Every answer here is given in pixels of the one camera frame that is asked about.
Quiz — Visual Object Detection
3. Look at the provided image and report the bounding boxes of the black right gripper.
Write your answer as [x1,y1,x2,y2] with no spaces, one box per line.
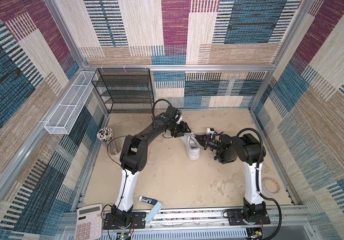
[193,133,223,152]

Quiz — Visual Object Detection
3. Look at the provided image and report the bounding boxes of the white leather sneaker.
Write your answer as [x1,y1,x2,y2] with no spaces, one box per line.
[179,133,201,161]

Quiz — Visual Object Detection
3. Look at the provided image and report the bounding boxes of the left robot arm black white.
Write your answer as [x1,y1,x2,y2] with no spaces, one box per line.
[111,106,191,227]

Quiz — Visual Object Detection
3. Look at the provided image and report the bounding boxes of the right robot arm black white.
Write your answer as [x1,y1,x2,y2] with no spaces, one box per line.
[194,132,271,225]

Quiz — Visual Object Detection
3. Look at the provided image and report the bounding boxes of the cup of coloured pencils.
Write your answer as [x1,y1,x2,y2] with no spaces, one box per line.
[96,127,121,155]

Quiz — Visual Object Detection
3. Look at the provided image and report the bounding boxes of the blue white glue stick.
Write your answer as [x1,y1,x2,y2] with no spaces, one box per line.
[139,196,158,205]

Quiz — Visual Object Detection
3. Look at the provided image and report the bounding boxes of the clear tape roll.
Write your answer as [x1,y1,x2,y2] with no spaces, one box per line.
[262,177,281,195]

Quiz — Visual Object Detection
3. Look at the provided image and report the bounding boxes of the light blue eraser block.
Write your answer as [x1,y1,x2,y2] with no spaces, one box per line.
[145,202,162,223]

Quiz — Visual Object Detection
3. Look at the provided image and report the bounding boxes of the pink desk calculator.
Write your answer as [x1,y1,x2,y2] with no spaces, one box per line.
[74,204,102,240]

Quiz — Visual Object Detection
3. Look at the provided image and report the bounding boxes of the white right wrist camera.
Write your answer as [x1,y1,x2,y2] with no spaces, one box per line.
[206,128,217,135]

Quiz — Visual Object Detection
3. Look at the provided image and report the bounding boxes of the black wire mesh shelf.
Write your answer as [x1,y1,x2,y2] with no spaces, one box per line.
[92,68,154,114]

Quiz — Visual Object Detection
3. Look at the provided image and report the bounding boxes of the thin black left cable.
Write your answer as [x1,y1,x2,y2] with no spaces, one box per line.
[101,134,130,240]

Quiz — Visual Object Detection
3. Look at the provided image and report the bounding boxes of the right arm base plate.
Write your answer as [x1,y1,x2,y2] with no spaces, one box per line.
[224,208,271,226]

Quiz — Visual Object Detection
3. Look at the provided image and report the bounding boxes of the black corrugated right cable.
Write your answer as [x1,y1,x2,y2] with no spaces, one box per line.
[236,127,282,240]

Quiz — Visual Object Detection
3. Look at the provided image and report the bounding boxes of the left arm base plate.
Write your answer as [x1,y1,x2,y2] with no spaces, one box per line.
[103,212,146,230]

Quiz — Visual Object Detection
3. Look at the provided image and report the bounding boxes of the white wire mesh basket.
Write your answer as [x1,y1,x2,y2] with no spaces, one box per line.
[44,71,94,135]

